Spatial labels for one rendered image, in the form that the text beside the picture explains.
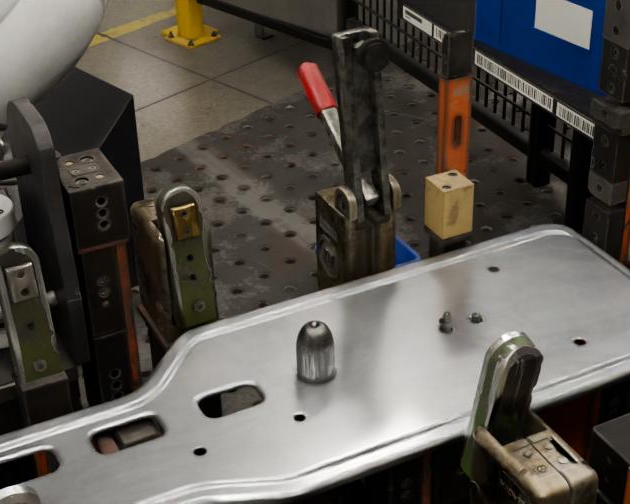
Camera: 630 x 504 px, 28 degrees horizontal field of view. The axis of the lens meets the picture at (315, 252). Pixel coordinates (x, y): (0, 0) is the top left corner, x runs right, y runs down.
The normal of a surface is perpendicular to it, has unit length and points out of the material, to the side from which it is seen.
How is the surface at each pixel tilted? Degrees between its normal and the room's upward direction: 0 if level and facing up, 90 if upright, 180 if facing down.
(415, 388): 0
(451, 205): 90
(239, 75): 0
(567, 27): 90
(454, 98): 90
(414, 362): 0
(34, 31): 83
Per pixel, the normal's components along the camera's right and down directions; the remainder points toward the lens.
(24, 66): 0.35, 0.58
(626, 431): -0.02, -0.85
